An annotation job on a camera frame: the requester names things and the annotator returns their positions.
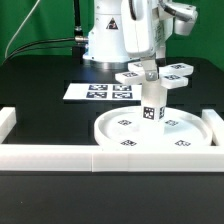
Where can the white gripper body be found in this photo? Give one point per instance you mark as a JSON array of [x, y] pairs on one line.
[[145, 27]]

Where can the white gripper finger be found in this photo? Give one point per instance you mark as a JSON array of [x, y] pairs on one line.
[[150, 69], [161, 56]]

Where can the white cross-shaped table base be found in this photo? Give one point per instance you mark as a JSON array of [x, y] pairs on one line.
[[170, 76]]

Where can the white round table top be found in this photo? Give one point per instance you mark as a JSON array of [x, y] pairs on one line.
[[124, 127]]

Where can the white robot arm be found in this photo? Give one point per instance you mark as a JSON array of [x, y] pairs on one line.
[[106, 42]]

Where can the white marker sheet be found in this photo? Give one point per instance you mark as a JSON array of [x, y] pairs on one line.
[[106, 92]]

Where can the white U-shaped fence frame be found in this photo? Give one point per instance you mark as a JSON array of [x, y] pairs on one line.
[[14, 157]]

